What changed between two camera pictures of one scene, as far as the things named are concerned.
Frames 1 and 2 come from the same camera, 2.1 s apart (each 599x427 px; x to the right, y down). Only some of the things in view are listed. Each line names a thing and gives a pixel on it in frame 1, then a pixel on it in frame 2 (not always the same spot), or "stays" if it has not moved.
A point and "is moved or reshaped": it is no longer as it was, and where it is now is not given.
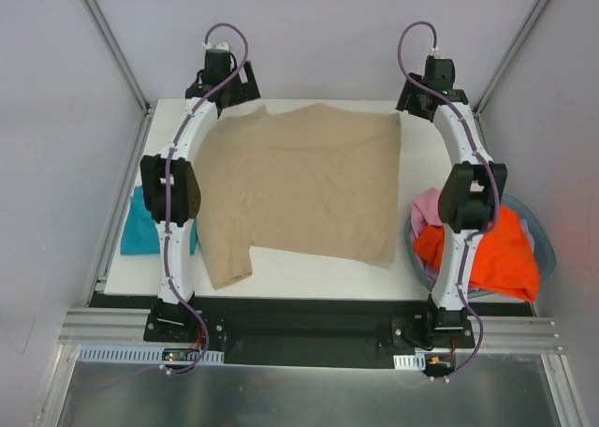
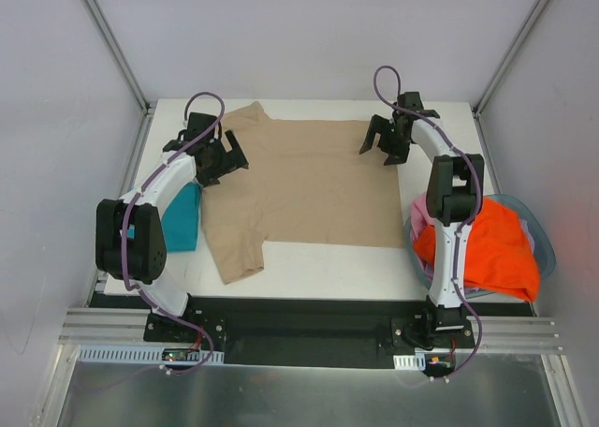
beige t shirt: x=318 y=181 is moved or reshaped
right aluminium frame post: x=535 y=11 stays
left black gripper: x=244 y=82 to x=224 y=160
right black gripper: x=411 y=98 to x=388 y=137
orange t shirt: x=504 y=257 stays
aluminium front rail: x=128 y=325 stays
